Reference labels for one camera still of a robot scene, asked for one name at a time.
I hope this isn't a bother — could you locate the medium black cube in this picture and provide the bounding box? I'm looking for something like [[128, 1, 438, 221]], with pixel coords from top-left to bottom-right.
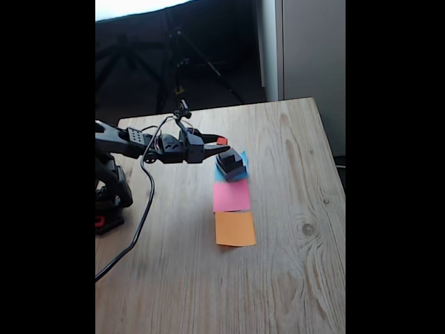
[[215, 151, 243, 175]]

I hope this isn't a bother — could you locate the large grey cube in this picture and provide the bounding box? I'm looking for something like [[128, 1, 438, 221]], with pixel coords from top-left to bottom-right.
[[217, 163, 248, 182]]

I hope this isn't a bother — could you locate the blue paper sheet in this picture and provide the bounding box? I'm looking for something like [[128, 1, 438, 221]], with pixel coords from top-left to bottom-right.
[[213, 150, 250, 182]]

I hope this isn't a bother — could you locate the pink paper sheet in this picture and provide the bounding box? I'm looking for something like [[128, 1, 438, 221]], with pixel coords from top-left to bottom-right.
[[212, 180, 251, 213]]

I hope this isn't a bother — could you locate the orange paper sheet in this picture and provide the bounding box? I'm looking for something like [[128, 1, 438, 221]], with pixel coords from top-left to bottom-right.
[[214, 210, 257, 247]]

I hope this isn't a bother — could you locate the black tripod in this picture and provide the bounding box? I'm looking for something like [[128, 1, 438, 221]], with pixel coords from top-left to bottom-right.
[[152, 27, 246, 114]]

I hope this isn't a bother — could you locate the black light stand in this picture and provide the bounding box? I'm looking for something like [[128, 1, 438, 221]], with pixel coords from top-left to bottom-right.
[[95, 33, 157, 102]]

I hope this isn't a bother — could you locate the white cabinet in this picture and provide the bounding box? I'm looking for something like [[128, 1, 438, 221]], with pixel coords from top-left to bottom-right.
[[257, 0, 346, 157]]

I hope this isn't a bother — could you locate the bright white light panel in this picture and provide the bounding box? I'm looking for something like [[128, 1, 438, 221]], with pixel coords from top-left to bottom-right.
[[95, 0, 195, 22]]

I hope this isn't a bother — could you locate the small gripper camera board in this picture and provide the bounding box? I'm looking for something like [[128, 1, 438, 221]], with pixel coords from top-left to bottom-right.
[[172, 99, 193, 122]]

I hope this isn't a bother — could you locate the black cable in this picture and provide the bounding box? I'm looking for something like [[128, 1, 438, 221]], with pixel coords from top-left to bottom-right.
[[95, 116, 175, 282]]

